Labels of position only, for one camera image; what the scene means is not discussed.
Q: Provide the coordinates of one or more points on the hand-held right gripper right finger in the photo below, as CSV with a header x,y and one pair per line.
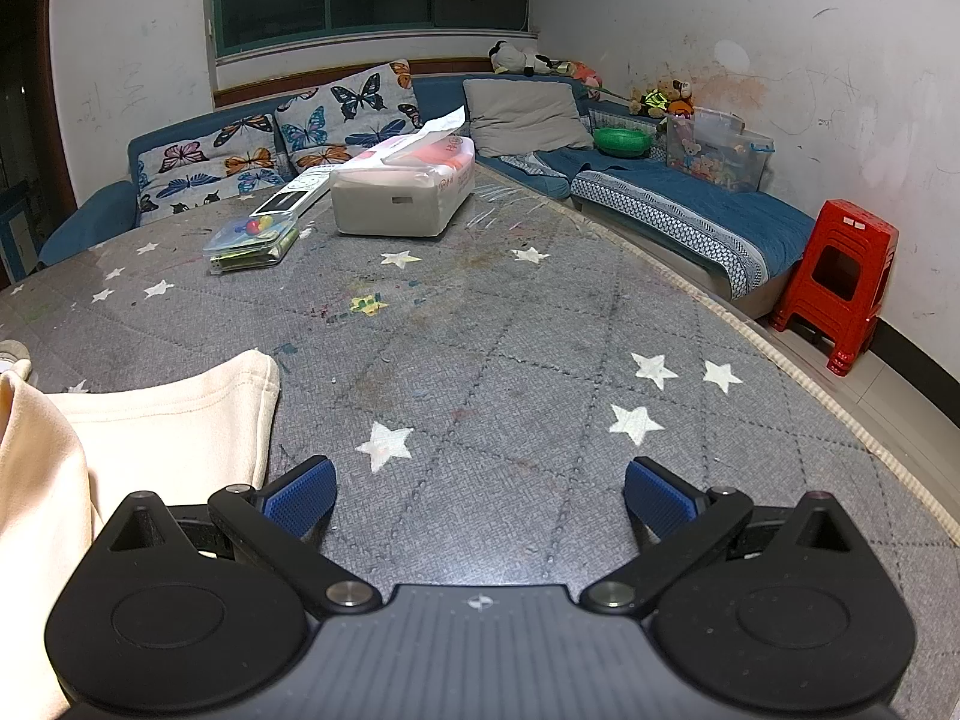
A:
x,y
660,501

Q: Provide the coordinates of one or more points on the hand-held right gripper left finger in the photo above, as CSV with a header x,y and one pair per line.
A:
x,y
304,499

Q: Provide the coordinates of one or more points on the cream garment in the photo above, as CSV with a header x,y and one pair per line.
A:
x,y
150,420

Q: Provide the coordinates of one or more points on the grey star-patterned table cover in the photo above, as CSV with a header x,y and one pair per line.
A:
x,y
510,360

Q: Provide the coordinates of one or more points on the blue patterned sofa cover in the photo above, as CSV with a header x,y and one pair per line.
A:
x,y
690,217

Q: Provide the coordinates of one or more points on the white handheld device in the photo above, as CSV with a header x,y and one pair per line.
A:
x,y
289,196

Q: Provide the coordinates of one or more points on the stacked red plastic stools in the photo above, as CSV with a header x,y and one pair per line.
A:
x,y
847,255

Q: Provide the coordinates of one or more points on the white tissue pack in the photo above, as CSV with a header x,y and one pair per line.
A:
x,y
405,195

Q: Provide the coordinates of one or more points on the tape roll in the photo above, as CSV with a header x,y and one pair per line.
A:
x,y
11,354

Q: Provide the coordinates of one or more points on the butterfly print cushion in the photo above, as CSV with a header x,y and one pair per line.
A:
x,y
352,109
210,165

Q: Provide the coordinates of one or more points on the clear plastic storage box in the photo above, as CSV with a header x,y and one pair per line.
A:
x,y
712,154

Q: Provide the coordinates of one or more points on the blue sofa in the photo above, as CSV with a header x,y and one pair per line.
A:
x,y
90,217

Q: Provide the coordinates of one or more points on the green plastic bowl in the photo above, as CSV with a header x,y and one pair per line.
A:
x,y
621,141

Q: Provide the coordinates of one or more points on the brown teddy bear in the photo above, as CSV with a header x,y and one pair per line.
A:
x,y
677,94

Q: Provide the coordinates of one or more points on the grey cushion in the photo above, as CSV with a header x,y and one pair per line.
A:
x,y
525,116

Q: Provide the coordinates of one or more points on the pink plush toy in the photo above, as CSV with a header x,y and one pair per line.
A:
x,y
586,75

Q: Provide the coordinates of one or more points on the black and white plush toy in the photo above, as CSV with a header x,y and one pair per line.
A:
x,y
517,58

